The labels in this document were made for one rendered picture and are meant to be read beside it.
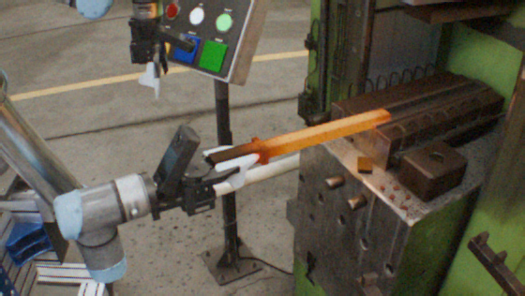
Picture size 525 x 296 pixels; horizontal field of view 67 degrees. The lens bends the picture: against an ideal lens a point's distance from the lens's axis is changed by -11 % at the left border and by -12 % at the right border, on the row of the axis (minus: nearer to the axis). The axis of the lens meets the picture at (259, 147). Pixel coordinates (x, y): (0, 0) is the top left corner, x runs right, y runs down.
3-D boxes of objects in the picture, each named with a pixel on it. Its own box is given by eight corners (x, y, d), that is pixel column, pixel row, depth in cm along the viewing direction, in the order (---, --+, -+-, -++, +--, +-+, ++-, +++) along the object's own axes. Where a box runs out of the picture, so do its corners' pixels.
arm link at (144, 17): (164, -5, 108) (158, 4, 101) (165, 12, 110) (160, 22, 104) (135, -3, 108) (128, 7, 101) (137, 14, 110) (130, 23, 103)
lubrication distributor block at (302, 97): (306, 131, 138) (308, 92, 130) (295, 122, 142) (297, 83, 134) (315, 128, 139) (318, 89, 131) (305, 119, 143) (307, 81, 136)
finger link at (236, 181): (257, 175, 83) (211, 188, 80) (258, 149, 80) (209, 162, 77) (264, 185, 81) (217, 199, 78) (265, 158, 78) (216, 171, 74)
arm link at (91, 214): (61, 225, 73) (48, 187, 68) (119, 207, 77) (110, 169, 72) (68, 255, 67) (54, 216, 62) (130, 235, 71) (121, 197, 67)
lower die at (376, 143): (384, 170, 91) (391, 137, 86) (329, 125, 105) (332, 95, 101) (497, 123, 107) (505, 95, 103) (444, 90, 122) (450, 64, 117)
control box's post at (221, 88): (229, 266, 185) (215, 15, 124) (225, 260, 188) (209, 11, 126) (237, 263, 187) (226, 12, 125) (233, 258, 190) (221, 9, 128)
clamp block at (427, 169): (424, 204, 82) (432, 178, 79) (396, 181, 88) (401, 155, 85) (462, 185, 87) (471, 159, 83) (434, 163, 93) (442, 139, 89)
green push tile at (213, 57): (218, 72, 115) (226, 45, 114) (198, 66, 119) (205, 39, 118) (222, 74, 116) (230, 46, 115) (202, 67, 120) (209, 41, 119)
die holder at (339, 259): (369, 347, 104) (411, 223, 78) (292, 252, 131) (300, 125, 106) (502, 259, 126) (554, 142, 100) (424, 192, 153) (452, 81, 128)
